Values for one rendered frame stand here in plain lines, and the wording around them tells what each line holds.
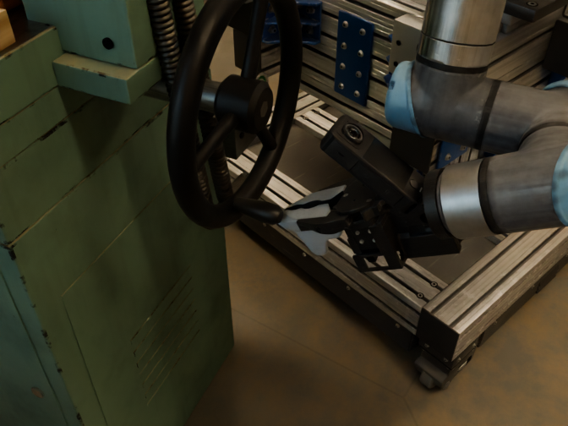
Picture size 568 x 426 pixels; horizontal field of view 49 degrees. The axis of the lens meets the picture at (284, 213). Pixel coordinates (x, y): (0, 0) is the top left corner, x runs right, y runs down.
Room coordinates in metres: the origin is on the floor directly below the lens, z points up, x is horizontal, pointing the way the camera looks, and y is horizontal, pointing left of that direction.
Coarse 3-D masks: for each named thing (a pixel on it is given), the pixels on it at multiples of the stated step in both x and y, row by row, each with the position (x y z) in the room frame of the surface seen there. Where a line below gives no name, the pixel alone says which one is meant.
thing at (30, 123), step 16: (48, 96) 0.58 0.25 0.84; (64, 96) 0.60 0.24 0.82; (80, 96) 0.62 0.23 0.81; (32, 112) 0.55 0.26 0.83; (48, 112) 0.57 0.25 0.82; (64, 112) 0.59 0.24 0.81; (0, 128) 0.51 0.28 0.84; (16, 128) 0.53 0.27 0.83; (32, 128) 0.55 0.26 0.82; (48, 128) 0.56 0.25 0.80; (0, 144) 0.51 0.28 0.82; (16, 144) 0.52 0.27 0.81; (0, 160) 0.50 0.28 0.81
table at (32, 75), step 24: (24, 24) 0.61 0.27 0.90; (24, 48) 0.56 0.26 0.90; (48, 48) 0.59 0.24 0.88; (0, 72) 0.53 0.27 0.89; (24, 72) 0.56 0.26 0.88; (48, 72) 0.58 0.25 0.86; (72, 72) 0.58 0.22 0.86; (96, 72) 0.57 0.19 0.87; (120, 72) 0.57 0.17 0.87; (144, 72) 0.58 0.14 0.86; (0, 96) 0.52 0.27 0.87; (24, 96) 0.55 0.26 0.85; (120, 96) 0.56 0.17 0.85; (0, 120) 0.52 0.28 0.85
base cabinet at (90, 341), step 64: (128, 192) 0.66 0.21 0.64; (0, 256) 0.48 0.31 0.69; (64, 256) 0.54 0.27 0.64; (128, 256) 0.63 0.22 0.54; (192, 256) 0.77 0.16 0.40; (0, 320) 0.50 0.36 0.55; (64, 320) 0.51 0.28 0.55; (128, 320) 0.60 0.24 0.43; (192, 320) 0.74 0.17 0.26; (0, 384) 0.53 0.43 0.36; (64, 384) 0.48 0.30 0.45; (128, 384) 0.57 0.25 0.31; (192, 384) 0.72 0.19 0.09
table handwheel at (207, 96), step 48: (240, 0) 0.58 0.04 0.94; (288, 0) 0.68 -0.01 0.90; (192, 48) 0.52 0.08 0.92; (288, 48) 0.71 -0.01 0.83; (192, 96) 0.49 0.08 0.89; (240, 96) 0.58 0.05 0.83; (288, 96) 0.70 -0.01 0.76; (192, 144) 0.48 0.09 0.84; (192, 192) 0.47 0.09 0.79; (240, 192) 0.59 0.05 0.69
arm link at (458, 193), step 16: (480, 160) 0.48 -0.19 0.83; (448, 176) 0.47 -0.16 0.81; (464, 176) 0.46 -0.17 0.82; (448, 192) 0.45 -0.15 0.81; (464, 192) 0.44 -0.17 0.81; (448, 208) 0.44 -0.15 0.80; (464, 208) 0.44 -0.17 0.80; (480, 208) 0.43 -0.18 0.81; (448, 224) 0.44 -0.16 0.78; (464, 224) 0.43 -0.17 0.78; (480, 224) 0.43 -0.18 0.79
